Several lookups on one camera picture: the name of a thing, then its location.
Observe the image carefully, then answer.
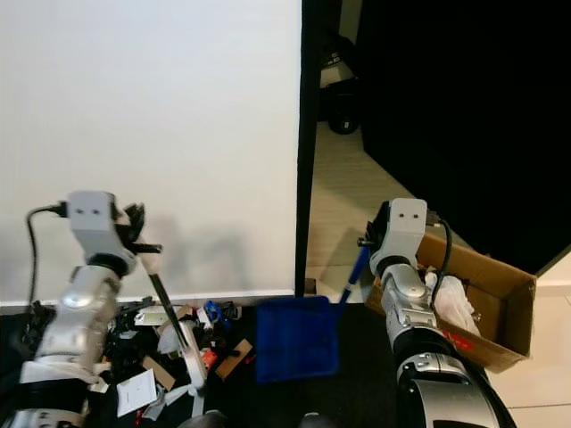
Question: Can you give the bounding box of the black-handled white brush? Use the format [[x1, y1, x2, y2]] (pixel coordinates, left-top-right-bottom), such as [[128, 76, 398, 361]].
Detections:
[[143, 254, 208, 395]]

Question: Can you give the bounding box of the blue plastic dustpan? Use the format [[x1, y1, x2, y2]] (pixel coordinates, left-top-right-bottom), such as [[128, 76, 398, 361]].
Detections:
[[254, 241, 373, 384]]

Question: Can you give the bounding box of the small blue plastic scrap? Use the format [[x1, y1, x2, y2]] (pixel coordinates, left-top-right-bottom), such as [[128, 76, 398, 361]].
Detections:
[[202, 300, 228, 324]]

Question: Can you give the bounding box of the black chair wheel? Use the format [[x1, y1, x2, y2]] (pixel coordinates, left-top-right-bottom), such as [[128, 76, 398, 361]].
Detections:
[[326, 98, 362, 136]]

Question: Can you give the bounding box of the white plastic bag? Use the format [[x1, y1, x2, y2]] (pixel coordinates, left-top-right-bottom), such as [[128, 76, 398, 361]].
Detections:
[[426, 272, 481, 335]]

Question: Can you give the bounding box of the black partition panel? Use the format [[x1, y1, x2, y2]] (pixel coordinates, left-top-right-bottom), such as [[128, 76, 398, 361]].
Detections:
[[357, 0, 571, 277]]

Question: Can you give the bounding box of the flat brown cardboard piece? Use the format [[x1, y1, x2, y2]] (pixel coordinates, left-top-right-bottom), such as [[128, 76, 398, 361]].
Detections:
[[221, 337, 255, 380]]

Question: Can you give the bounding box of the brown cardboard box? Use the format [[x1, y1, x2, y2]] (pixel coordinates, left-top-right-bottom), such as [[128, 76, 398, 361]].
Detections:
[[364, 230, 538, 374]]

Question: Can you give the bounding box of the white paper sheet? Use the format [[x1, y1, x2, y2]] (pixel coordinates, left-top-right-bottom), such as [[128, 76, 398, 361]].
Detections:
[[116, 369, 158, 417]]

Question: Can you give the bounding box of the grey robot left leg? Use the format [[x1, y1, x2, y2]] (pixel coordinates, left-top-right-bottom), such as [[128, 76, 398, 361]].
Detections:
[[178, 410, 228, 428]]

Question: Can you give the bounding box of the grey robot leg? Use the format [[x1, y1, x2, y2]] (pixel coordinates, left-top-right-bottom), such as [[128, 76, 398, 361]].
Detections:
[[178, 410, 228, 428], [299, 412, 340, 428]]

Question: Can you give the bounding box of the grey robot right leg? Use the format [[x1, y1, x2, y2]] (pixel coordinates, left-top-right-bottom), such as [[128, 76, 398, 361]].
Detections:
[[299, 412, 340, 428]]

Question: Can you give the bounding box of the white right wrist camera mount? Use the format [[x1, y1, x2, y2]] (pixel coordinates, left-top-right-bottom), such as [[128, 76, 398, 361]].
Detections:
[[382, 198, 429, 259]]

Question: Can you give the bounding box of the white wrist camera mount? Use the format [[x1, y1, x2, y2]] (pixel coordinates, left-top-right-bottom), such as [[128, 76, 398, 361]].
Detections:
[[68, 190, 121, 259], [382, 198, 429, 259]]

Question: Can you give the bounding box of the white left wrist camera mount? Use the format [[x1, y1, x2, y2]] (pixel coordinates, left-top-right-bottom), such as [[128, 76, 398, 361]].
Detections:
[[68, 190, 121, 259]]

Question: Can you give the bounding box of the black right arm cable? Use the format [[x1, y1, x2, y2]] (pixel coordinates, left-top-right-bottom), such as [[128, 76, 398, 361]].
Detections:
[[426, 214, 454, 309]]

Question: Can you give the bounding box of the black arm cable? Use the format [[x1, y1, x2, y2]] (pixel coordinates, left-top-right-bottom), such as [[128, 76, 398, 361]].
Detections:
[[426, 214, 454, 309], [25, 203, 72, 309]]

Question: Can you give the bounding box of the black panel edge post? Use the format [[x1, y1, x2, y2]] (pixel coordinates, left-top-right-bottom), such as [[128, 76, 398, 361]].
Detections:
[[293, 0, 329, 300]]

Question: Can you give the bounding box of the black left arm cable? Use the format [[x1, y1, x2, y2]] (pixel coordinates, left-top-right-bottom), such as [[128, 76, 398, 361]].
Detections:
[[25, 203, 72, 309]]

